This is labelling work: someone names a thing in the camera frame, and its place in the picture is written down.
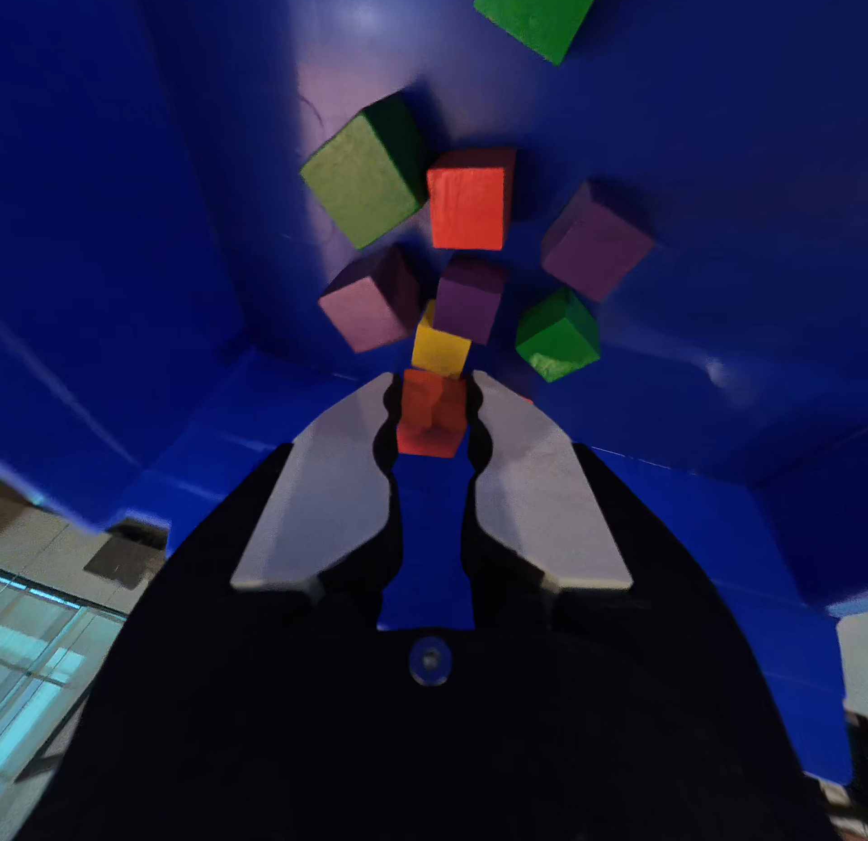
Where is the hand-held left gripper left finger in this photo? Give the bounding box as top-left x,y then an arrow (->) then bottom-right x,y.
231,372 -> 406,628

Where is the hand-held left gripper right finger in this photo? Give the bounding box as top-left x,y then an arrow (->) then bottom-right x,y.
462,369 -> 634,628

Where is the small red wooden cube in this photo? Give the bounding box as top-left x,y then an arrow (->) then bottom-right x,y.
396,369 -> 469,457

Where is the small yellow wooden cube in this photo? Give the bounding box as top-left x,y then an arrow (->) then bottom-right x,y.
411,299 -> 473,380

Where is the blue plastic bin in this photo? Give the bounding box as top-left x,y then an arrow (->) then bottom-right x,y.
0,0 -> 868,788

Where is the small green wooden cube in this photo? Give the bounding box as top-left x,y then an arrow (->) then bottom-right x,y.
514,288 -> 602,383

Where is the large purple wooden cube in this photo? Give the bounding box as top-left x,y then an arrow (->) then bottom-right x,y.
541,181 -> 656,303
318,246 -> 423,354

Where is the dark flat object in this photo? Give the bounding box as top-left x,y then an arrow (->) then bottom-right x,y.
83,519 -> 168,590

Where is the small purple wooden cube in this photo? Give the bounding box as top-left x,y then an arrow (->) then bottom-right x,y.
433,255 -> 507,346

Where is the large red wooden cube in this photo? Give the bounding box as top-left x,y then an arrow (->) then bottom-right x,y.
426,147 -> 518,251

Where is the glass window panel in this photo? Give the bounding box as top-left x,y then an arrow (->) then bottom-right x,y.
0,568 -> 130,788

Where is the large green wooden cube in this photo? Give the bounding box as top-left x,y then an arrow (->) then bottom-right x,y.
300,93 -> 429,250
473,0 -> 609,66

